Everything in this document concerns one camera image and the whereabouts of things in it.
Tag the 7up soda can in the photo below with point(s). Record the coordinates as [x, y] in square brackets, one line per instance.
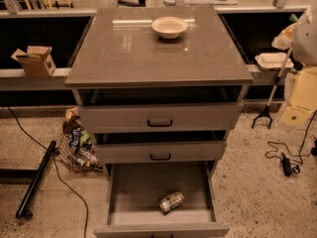
[171, 201]

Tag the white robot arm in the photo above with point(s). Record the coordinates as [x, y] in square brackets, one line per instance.
[305, 37]

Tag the grey top drawer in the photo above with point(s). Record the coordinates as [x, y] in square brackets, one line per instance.
[154, 118]

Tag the grey drawer cabinet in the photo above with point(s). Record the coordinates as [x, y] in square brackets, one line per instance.
[124, 62]

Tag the grey middle drawer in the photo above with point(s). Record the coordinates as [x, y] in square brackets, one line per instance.
[160, 152]

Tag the grey open bottom drawer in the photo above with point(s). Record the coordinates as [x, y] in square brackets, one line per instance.
[132, 202]

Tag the white paper bowl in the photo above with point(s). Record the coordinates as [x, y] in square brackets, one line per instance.
[169, 27]

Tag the reacher grabber tool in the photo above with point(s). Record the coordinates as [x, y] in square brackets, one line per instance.
[265, 113]

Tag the white foam takeout container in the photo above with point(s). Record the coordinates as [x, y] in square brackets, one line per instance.
[270, 61]

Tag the brown cardboard box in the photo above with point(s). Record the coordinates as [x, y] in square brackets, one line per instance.
[36, 61]

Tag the black metal floor bar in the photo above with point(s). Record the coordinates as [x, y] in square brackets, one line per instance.
[23, 209]

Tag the black power adapter with cable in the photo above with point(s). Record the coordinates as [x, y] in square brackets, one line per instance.
[289, 163]

